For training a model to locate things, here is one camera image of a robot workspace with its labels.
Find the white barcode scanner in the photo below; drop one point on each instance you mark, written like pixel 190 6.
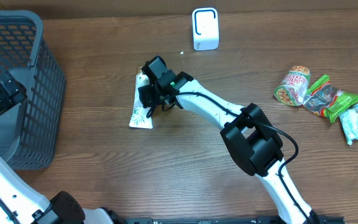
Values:
pixel 205 26

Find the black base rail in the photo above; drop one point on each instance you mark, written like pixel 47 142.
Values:
pixel 257 220

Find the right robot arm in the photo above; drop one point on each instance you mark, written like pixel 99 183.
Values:
pixel 252 142

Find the cup noodles container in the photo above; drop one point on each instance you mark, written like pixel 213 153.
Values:
pixel 293 87

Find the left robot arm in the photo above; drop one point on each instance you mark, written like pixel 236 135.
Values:
pixel 19 203

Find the colourful candy bag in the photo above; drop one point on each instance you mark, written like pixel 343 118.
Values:
pixel 324 100

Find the dark grey plastic basket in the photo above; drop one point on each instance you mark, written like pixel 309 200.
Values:
pixel 28 131

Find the teal snack packet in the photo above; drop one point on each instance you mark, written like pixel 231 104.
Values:
pixel 349 122

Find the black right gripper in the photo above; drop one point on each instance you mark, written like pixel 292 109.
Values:
pixel 147 96

